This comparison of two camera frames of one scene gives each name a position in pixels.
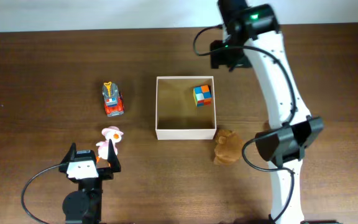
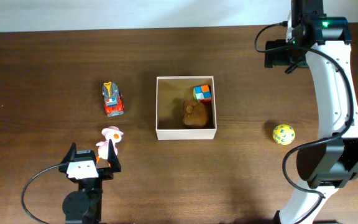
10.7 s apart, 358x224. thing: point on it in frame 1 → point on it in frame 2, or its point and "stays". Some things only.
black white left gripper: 107,173 stays
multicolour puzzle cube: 202,95 stays
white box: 185,107 stays
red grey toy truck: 114,101 stays
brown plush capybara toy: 228,147 → 194,113
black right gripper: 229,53 → 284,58
